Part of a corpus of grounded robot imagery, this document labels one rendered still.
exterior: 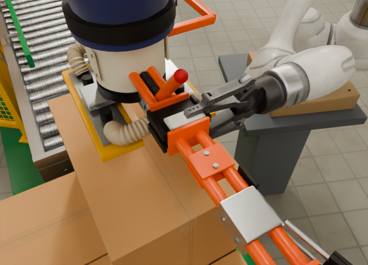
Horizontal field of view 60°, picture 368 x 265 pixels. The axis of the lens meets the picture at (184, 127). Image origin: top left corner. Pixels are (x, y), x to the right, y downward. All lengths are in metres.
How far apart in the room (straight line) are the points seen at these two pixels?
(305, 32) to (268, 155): 0.65
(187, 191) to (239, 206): 0.37
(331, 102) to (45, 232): 1.19
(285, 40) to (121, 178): 0.55
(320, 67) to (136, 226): 0.53
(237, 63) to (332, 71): 0.90
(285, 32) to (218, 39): 2.31
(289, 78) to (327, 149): 1.70
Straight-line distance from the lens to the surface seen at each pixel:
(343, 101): 1.42
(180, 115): 0.56
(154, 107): 0.58
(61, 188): 1.40
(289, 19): 0.87
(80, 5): 0.62
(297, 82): 0.66
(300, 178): 2.12
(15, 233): 1.36
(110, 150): 0.70
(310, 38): 1.27
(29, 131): 1.59
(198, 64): 2.82
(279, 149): 1.63
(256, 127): 1.26
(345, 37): 1.26
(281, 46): 0.84
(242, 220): 0.47
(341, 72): 0.73
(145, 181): 0.85
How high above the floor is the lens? 1.65
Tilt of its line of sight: 47 degrees down
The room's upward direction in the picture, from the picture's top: straight up
